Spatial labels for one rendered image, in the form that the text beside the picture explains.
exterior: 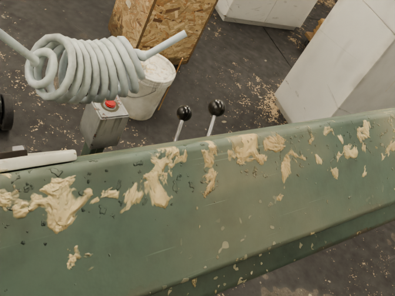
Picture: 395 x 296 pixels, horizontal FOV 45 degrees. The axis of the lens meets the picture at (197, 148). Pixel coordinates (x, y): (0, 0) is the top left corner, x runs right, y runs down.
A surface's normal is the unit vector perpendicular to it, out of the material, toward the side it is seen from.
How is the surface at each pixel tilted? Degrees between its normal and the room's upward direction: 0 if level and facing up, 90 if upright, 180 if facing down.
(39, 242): 39
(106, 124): 90
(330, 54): 90
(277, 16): 90
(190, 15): 90
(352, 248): 0
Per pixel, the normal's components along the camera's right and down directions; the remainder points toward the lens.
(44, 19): 0.39, -0.65
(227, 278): 0.60, -0.04
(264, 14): 0.37, 0.76
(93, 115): -0.79, 0.14
